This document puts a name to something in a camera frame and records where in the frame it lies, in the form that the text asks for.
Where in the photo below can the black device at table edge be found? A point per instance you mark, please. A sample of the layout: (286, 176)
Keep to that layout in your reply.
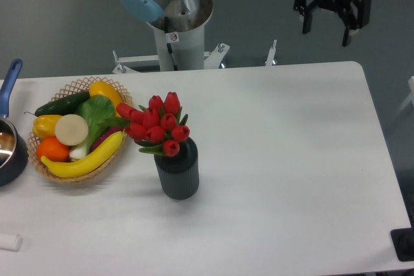
(403, 243)

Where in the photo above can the orange fruit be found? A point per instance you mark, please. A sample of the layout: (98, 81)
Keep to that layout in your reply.
(53, 149)

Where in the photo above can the yellow bell pepper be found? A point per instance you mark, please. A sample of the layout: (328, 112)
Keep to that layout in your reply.
(44, 126)

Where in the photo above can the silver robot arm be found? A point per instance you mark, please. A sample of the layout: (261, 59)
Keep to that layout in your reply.
(178, 27)

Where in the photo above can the dark grey ribbed vase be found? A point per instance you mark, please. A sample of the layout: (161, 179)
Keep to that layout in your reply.
(179, 175)

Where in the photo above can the white cylinder object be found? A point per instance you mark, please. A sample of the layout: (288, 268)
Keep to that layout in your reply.
(10, 242)

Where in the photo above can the green bok choy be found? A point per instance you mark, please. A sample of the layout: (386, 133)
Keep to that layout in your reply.
(80, 130)

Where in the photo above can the blue handled saucepan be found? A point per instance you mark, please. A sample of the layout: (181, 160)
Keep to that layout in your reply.
(14, 152)

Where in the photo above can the green cucumber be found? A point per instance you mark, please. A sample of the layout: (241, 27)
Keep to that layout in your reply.
(62, 106)

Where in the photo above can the woven wicker basket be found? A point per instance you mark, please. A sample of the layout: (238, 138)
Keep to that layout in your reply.
(75, 87)

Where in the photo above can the white furniture piece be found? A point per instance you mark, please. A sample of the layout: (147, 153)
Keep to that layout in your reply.
(405, 108)

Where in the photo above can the yellow squash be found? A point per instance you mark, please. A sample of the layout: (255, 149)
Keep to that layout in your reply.
(107, 90)

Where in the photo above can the red tulip bouquet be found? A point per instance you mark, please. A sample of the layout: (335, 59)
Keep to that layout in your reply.
(159, 129)

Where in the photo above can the yellow banana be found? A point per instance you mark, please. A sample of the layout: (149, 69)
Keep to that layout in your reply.
(90, 162)

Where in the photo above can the purple eggplant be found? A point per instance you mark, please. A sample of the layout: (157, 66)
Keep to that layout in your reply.
(104, 136)

